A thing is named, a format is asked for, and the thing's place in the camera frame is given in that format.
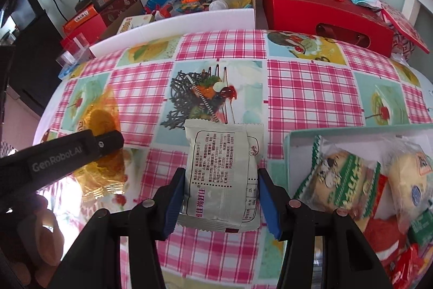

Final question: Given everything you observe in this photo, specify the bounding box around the yellow translucent snack packet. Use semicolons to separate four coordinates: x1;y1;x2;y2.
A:
73;96;129;205

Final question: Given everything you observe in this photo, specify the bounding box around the red gift box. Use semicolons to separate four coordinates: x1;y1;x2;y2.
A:
261;0;395;57

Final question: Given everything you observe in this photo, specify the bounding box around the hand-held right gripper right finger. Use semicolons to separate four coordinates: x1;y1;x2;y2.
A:
258;168;395;289

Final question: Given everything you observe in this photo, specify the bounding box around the dark brown gift box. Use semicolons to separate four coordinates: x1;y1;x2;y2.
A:
91;0;139;27

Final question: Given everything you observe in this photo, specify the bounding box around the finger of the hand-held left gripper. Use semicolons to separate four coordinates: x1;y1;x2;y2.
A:
95;131;125;159

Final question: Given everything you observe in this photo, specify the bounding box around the dark screen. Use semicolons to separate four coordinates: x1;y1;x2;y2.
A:
10;0;38;29

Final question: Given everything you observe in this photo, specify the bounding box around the plain red box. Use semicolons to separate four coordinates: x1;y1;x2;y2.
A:
61;16;109;51

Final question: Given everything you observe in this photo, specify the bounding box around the green white zigzag-edged packet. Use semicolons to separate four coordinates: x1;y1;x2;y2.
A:
293;135;383;222

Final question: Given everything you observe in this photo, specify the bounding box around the clear packet with pale bread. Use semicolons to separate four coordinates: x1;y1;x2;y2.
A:
382;140;433;235

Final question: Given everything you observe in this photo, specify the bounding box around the teal shallow cardboard box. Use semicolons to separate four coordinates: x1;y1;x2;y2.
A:
283;125;433;289

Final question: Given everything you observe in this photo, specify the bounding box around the red patterned box lid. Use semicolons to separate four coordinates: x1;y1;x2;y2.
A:
380;1;431;55

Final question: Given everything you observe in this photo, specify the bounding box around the pale grey-green snack packet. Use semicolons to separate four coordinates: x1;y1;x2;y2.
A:
176;119;264;233

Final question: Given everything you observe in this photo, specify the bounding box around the red crinkly foil packet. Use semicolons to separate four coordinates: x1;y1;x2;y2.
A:
359;174;411;262

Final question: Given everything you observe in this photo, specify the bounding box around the pink plaid printed tablecloth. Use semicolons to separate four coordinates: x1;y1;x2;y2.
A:
32;28;433;289

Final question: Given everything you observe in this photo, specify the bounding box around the small yellow box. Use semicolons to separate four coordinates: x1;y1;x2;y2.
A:
117;14;156;35

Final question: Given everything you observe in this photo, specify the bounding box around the red white striped packet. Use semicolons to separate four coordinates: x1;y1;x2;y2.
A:
387;243;433;289

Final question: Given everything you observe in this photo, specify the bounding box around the clear acrylic box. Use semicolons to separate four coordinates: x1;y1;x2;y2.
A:
56;33;97;78

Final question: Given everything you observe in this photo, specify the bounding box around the person's left hand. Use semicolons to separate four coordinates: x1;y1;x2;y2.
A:
7;196;66;289

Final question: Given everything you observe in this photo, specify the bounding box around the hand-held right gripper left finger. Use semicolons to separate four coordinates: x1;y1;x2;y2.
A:
56;168;186;289

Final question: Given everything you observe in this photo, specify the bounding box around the small green snack packet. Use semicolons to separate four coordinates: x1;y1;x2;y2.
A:
408;208;433;244

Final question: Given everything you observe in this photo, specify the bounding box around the orange cardboard box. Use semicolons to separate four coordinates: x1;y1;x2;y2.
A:
63;5;100;34

